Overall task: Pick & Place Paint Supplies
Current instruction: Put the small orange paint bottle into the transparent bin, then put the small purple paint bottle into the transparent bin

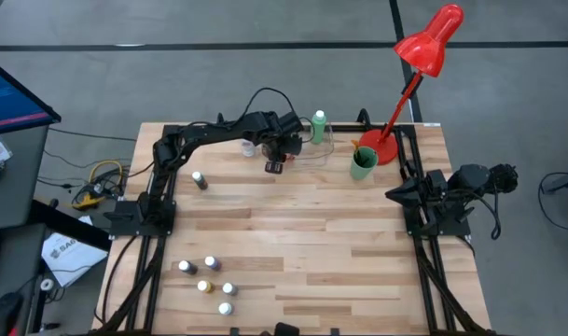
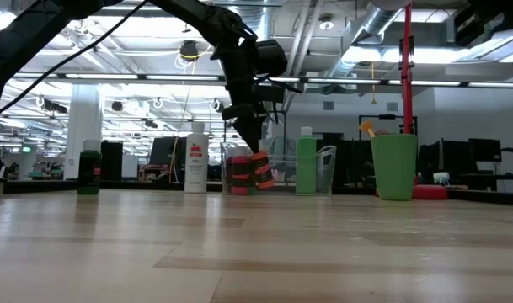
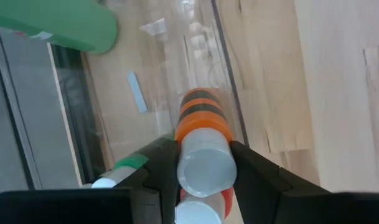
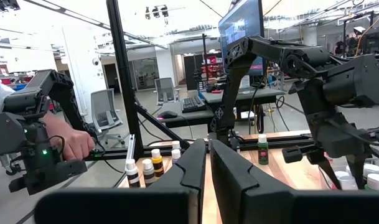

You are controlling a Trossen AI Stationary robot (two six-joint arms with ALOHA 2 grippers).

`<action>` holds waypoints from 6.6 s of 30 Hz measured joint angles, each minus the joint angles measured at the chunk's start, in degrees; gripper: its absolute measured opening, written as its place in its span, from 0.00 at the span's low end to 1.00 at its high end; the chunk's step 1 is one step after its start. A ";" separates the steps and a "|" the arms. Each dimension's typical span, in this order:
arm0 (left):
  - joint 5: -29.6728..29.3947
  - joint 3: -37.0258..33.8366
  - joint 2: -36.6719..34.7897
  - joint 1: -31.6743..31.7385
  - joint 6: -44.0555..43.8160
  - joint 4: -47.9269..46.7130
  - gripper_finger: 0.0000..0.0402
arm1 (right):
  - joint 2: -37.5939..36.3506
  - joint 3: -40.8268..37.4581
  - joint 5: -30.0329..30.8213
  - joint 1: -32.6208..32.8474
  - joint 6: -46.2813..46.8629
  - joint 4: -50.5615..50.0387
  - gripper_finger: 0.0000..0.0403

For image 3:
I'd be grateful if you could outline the small orange paint bottle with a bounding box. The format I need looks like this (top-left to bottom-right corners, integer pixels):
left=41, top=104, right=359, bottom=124
left=174, top=87, right=238, bottom=198

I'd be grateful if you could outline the small red paint bottle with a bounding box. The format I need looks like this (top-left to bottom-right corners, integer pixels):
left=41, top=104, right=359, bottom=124
left=174, top=185, right=236, bottom=224

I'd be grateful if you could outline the clear plastic storage bin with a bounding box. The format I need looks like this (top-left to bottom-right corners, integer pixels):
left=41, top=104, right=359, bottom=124
left=80, top=0, right=251, bottom=224

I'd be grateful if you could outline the small green paint bottle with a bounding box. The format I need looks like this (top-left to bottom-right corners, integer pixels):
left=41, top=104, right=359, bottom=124
left=90, top=133, right=174, bottom=190

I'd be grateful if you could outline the large green paint bottle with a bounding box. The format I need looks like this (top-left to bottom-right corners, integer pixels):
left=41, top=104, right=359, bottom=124
left=0, top=0, right=119, bottom=55

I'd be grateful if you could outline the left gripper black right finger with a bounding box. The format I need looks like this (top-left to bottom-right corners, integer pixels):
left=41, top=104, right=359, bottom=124
left=229, top=140, right=330, bottom=224

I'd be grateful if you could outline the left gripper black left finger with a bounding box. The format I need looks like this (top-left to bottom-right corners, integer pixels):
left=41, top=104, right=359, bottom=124
left=114, top=138, right=181, bottom=224

